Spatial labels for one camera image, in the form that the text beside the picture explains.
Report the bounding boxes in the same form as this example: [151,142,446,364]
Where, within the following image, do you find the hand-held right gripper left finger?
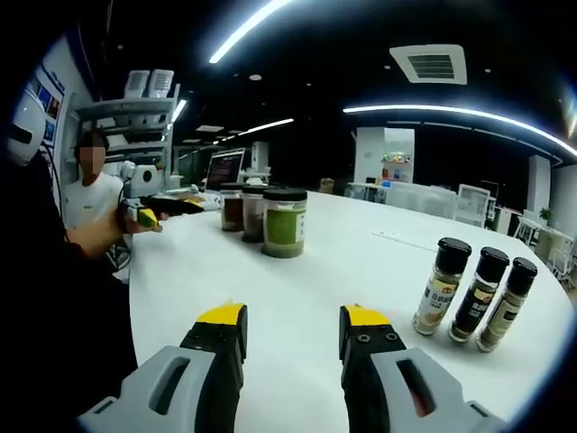
[78,301,248,433]

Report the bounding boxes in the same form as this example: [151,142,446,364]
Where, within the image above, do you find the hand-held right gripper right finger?
[338,304,506,433]

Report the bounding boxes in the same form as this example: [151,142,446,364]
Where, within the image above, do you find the brown label ingredient jar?
[219,182,247,232]

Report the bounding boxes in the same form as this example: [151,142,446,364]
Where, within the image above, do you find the maroon ingredient jar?
[241,183,277,244]

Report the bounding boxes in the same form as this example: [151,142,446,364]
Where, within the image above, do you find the white label condiment bottle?
[412,237,473,337]

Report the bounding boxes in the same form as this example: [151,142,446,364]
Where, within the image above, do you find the green label ingredient jar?
[261,188,308,258]

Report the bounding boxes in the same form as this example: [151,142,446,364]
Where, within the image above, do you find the black label condiment bottle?
[447,246,511,344]

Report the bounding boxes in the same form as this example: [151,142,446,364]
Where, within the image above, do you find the beige label condiment bottle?
[475,256,539,353]

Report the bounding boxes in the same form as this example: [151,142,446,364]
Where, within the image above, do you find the person's left hand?
[120,210,164,235]

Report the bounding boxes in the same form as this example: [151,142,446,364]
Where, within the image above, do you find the open laptop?
[206,147,247,193]

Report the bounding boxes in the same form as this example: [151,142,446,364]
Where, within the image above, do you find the white metal shelf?
[67,97,179,190]

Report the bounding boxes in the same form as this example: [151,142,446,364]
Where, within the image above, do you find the stack of white containers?
[124,69,151,99]
[148,69,176,98]

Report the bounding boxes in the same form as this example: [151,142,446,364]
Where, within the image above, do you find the short ceiling light strip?
[238,117,294,136]

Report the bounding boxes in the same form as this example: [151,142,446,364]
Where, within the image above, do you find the white chest device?
[6,88,49,166]

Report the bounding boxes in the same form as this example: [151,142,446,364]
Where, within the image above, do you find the white table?
[128,189,576,433]

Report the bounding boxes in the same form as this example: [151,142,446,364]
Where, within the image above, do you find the person's black clothing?
[0,148,139,433]

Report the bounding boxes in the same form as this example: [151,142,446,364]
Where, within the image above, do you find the white chair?
[457,183,491,226]

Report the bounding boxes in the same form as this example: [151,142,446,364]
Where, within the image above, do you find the colourful display shelf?
[380,152,414,184]

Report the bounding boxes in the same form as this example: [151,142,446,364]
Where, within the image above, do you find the curved ceiling light strip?
[342,105,577,157]

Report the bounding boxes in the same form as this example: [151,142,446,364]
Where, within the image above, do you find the ceiling air vent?
[389,43,468,86]

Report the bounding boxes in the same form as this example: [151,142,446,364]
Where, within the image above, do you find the blue wall poster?
[33,65,69,150]

